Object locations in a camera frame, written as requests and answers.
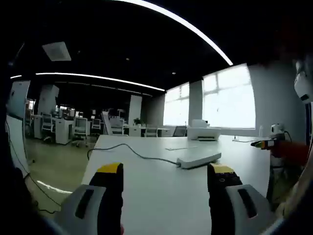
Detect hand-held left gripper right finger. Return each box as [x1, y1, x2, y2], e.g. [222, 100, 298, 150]
[207, 163, 278, 235]

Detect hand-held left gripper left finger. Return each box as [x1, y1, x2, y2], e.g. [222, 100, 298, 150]
[59, 161, 125, 235]

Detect grey power strip cable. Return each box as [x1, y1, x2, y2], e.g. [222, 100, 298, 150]
[87, 143, 182, 165]

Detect white power adapter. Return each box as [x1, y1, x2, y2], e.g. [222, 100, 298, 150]
[270, 123, 286, 135]

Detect long ceiling light strip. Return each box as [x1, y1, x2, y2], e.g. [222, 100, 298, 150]
[122, 0, 234, 66]

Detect wide window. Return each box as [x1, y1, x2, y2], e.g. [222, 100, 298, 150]
[202, 64, 256, 129]

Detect white printer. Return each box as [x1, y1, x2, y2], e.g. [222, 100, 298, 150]
[187, 119, 222, 141]

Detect black office chair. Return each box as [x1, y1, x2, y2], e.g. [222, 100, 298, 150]
[172, 126, 188, 138]

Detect rows of white office desks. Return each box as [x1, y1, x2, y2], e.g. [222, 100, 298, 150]
[31, 111, 172, 145]

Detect group of white desk chairs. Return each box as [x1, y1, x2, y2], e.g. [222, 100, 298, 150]
[40, 112, 159, 148]

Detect narrow window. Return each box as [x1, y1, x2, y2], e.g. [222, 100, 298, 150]
[163, 82, 190, 127]

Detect white rolling whiteboard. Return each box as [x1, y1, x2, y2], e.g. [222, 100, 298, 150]
[5, 80, 30, 172]

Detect ceiling air vent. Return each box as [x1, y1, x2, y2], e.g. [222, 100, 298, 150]
[41, 41, 72, 61]

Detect black floor cable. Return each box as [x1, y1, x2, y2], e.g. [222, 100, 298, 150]
[4, 119, 63, 214]

